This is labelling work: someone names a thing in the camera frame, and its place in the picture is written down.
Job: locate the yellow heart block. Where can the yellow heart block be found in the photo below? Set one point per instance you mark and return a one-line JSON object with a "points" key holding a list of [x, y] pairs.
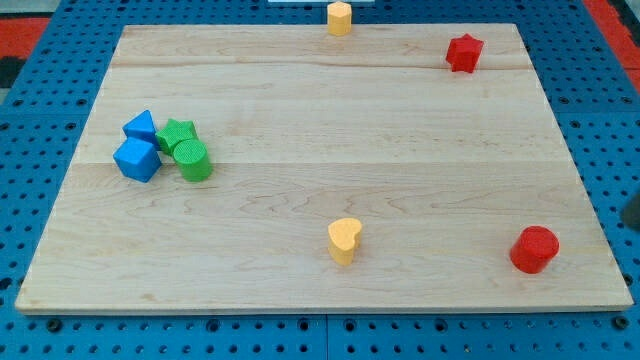
{"points": [[344, 238]]}

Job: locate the wooden board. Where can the wooden board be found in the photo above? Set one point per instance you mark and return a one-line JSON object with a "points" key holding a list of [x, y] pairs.
{"points": [[443, 169]]}

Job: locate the green cylinder block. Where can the green cylinder block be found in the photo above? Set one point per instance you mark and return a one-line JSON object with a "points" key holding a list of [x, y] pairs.
{"points": [[192, 159]]}

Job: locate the green star block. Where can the green star block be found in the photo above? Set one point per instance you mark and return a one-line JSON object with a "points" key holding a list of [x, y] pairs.
{"points": [[174, 133]]}

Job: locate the yellow hexagon block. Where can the yellow hexagon block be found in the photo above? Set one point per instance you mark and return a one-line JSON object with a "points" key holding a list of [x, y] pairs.
{"points": [[339, 18]]}

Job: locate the blue cube block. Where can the blue cube block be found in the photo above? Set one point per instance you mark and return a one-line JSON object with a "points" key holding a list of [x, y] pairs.
{"points": [[137, 159]]}

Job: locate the blue triangle block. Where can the blue triangle block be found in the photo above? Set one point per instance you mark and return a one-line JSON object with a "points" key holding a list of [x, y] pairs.
{"points": [[143, 128]]}

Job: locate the red star block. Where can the red star block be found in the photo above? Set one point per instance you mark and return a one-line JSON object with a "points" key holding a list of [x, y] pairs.
{"points": [[463, 53]]}

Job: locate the red cylinder block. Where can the red cylinder block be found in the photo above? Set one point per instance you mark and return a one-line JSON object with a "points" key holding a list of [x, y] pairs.
{"points": [[534, 249]]}

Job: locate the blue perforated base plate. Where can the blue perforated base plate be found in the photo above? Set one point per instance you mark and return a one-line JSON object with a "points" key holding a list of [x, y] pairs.
{"points": [[43, 115]]}

